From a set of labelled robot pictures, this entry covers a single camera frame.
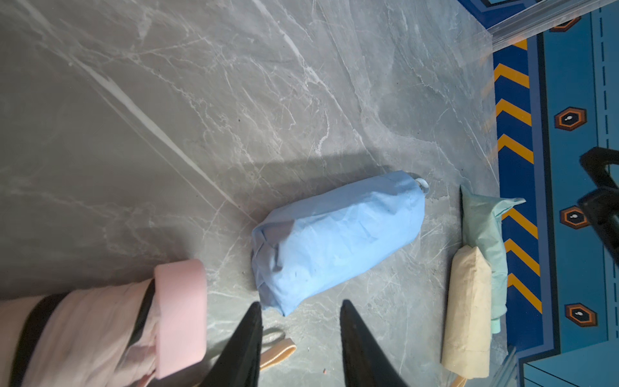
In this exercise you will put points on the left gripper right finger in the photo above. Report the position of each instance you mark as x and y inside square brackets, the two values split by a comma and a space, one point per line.
[364, 362]

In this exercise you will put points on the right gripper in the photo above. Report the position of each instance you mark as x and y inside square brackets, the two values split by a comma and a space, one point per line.
[601, 205]

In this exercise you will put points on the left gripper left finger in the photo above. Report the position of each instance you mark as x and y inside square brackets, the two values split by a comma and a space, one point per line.
[239, 362]

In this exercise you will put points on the cream umbrella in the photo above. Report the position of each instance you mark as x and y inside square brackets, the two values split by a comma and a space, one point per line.
[277, 348]

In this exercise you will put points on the pink umbrella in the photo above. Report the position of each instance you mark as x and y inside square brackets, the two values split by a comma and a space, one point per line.
[112, 336]

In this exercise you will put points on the beige sleeved umbrella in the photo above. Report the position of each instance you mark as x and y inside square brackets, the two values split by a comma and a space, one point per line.
[467, 335]

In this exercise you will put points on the mint green sleeved umbrella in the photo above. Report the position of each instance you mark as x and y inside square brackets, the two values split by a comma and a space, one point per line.
[482, 217]

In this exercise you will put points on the blue sleeved umbrella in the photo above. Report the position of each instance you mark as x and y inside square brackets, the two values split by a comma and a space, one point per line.
[308, 247]

